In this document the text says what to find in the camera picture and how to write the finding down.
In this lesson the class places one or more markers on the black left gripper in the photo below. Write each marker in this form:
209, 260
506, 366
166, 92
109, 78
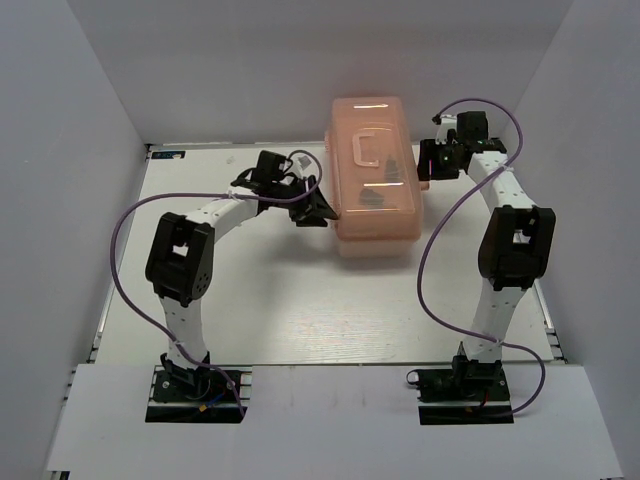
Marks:
319, 207

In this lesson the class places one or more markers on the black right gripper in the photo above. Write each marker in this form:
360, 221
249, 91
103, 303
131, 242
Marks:
428, 150

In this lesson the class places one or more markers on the pink plastic toolbox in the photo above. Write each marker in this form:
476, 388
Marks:
362, 134

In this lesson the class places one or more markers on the stubby green screwdriver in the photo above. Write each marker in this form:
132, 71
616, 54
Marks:
392, 172

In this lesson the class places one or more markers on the green orange handled screwdriver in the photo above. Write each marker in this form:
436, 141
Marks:
371, 199

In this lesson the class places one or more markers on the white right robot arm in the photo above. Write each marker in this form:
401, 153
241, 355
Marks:
514, 251

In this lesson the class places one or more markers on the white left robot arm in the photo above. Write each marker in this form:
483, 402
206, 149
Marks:
181, 260

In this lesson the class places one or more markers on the left blue table sticker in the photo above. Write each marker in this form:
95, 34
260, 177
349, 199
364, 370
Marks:
161, 155

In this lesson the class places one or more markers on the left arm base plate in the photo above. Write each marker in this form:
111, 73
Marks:
198, 395

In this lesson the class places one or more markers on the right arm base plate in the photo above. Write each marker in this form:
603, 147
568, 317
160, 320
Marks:
466, 392

